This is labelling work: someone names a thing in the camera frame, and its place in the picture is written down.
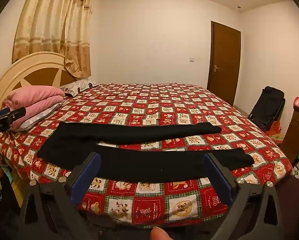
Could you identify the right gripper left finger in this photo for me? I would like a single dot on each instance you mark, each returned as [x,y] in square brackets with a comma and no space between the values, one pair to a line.
[49,209]

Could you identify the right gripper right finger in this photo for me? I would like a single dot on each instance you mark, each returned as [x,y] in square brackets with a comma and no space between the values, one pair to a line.
[236,193]

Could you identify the black pants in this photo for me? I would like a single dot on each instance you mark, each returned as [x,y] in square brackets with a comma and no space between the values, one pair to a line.
[72,142]

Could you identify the right hand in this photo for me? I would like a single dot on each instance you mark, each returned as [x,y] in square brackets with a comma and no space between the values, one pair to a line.
[159,234]

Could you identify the grey patterned pillow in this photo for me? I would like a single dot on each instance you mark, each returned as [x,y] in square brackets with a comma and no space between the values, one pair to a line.
[31,122]

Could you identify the pink folded blanket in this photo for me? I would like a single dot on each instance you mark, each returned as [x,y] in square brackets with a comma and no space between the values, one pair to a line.
[34,98]

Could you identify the red patchwork bear bedspread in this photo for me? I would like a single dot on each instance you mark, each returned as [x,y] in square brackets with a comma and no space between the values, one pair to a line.
[148,204]

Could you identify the cream wooden headboard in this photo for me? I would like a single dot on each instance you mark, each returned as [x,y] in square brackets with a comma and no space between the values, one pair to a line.
[42,68]

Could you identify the white patterned far pillow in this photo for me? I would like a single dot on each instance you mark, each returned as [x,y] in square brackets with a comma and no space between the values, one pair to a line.
[78,86]

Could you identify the brown wooden dresser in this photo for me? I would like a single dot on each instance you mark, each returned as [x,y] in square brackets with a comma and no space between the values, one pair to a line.
[290,143]

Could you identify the black suitcase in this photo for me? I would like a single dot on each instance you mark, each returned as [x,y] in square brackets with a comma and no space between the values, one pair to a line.
[268,108]

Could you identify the beige patterned curtain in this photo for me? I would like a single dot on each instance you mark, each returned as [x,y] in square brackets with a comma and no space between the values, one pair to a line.
[58,26]

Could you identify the brown wooden door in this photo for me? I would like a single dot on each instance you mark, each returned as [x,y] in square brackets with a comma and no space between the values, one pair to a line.
[225,59]

